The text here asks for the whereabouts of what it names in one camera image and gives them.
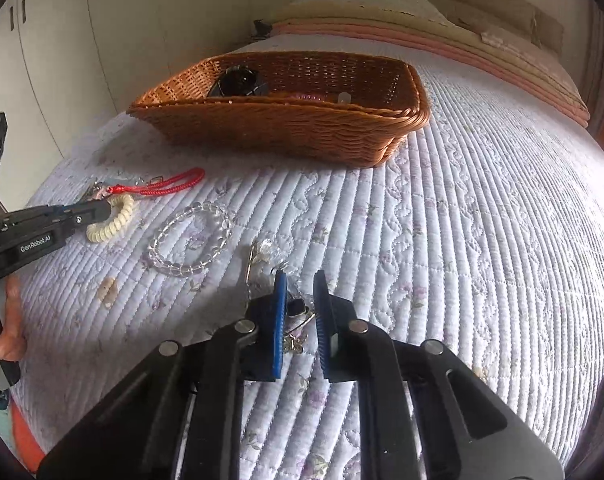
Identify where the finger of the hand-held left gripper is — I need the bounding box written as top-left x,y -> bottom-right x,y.
47,204 -> 112,235
2,201 -> 108,217

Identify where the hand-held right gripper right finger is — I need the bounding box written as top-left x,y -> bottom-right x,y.
312,269 -> 566,480

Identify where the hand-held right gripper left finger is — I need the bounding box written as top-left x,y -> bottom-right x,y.
37,269 -> 289,480

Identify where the silver chain black pendant necklace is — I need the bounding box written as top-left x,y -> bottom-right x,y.
281,260 -> 324,357

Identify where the cream spiral coil bracelet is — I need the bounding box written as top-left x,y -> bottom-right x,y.
85,193 -> 136,245

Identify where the brown wicker basket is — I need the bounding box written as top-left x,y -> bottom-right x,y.
126,50 -> 432,169

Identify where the silver flower brooch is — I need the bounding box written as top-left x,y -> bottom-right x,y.
244,239 -> 294,283

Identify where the white floral quilt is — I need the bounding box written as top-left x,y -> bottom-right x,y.
11,35 -> 604,480

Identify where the orange cloth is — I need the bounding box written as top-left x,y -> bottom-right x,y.
9,400 -> 49,467

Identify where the cream wardrobe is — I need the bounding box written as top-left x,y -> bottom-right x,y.
0,0 -> 304,213

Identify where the floral pillow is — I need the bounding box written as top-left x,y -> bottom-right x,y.
286,0 -> 452,27

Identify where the silver metal clasp keychain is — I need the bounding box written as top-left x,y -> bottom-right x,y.
81,179 -> 111,202

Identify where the clear crystal bead bracelet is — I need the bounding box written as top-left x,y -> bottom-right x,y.
148,200 -> 235,277

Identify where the red cord lanyard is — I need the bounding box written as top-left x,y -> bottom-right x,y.
107,167 -> 207,197

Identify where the black bead bracelet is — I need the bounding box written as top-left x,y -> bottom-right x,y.
206,66 -> 269,99

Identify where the pink bead bracelet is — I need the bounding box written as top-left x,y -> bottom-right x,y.
269,90 -> 341,104

